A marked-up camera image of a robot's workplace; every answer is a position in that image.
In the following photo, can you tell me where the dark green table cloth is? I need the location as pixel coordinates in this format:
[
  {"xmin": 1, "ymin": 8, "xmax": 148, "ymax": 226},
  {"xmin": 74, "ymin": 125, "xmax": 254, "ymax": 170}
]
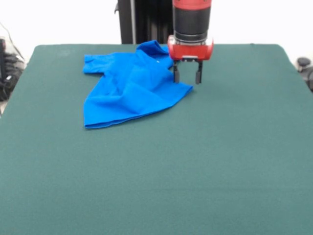
[{"xmin": 0, "ymin": 43, "xmax": 313, "ymax": 235}]

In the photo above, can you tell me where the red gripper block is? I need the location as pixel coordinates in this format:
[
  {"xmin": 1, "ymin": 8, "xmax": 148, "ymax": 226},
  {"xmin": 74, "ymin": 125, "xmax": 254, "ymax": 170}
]
[{"xmin": 167, "ymin": 35, "xmax": 215, "ymax": 85}]

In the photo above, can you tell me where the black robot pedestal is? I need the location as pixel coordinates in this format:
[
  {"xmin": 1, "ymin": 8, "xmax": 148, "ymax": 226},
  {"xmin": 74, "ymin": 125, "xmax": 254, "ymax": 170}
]
[{"xmin": 114, "ymin": 0, "xmax": 203, "ymax": 45}]

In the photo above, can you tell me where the blue shirt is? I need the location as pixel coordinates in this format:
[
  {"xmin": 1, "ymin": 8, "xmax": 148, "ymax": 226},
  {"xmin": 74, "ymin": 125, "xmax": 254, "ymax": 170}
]
[{"xmin": 82, "ymin": 40, "xmax": 194, "ymax": 130}]

